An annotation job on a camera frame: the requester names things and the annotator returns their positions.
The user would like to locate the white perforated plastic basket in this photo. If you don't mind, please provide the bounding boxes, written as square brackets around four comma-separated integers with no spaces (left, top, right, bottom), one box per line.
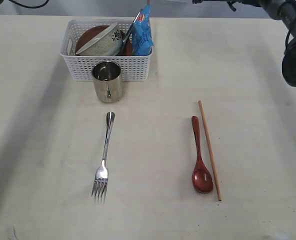
[59,19,154,83]

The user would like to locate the shiny steel cup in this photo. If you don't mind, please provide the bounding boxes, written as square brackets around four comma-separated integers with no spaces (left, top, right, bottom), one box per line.
[91,60,124,103]

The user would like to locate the steel fork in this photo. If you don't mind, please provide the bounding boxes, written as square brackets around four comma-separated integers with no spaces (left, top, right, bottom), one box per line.
[91,111,115,201]

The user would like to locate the dark red wooden spoon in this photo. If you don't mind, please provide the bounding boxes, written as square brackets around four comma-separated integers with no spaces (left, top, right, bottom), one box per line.
[191,116,214,194]

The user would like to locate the cream ceramic bowl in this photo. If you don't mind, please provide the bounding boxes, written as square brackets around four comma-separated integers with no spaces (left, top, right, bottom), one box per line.
[74,21,125,57]

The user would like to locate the steel knife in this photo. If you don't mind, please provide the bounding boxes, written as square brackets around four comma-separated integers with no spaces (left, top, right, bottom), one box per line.
[119,8,143,54]

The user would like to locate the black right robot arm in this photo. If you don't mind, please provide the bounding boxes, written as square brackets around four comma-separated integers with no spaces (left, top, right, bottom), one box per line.
[218,0,296,87]

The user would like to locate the blue chips bag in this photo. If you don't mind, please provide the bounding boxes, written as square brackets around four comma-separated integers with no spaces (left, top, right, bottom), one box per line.
[131,5,154,56]

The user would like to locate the brown wooden plate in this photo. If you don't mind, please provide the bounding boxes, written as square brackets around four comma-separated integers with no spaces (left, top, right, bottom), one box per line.
[75,24,134,57]

